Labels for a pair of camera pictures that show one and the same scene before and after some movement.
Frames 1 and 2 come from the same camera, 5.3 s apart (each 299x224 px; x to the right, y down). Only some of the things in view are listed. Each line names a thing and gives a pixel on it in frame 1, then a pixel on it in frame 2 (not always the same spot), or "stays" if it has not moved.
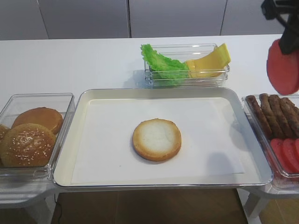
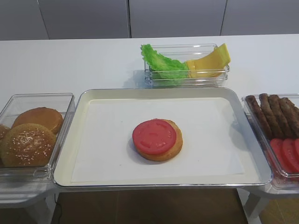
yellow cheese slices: x=213 y=64 stays
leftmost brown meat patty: x=260 y=118 stays
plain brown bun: x=45 y=116 stays
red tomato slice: x=283 y=69 -> x=155 y=136
